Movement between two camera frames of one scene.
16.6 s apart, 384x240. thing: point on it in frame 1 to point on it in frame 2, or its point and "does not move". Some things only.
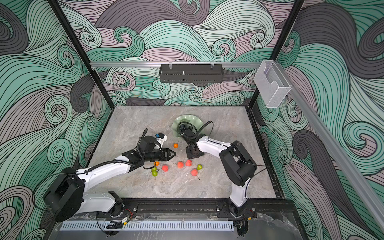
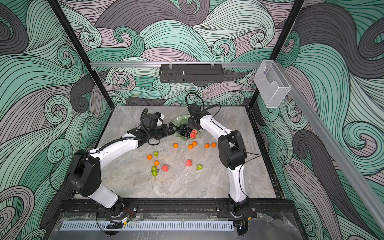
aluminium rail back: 100,65 does not move
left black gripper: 165,153 to 166,132
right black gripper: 189,156 to 190,123
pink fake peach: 188,163 does not move
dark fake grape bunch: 183,127 does not move
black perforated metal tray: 191,73 does not move
